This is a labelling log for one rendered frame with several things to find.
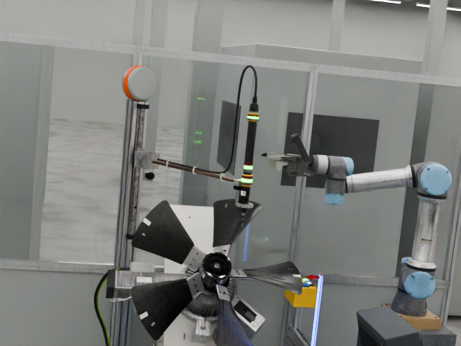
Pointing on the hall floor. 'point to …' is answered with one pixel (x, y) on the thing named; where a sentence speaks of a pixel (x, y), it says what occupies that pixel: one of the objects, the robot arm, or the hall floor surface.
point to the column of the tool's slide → (119, 333)
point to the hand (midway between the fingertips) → (266, 154)
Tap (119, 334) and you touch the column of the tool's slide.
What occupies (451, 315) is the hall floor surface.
